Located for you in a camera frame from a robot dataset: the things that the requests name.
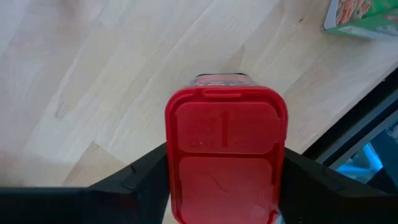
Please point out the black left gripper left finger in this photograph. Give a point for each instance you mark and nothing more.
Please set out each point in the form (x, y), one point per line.
(93, 202)

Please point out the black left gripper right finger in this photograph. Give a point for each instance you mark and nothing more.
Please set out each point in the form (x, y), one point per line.
(326, 199)

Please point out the small red plastic container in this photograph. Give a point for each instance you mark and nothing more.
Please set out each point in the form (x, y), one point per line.
(224, 149)

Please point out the black crossbar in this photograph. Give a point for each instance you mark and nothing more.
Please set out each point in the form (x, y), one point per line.
(351, 121)

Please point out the green cereal box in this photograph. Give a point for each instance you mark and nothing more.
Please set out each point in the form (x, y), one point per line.
(363, 18)

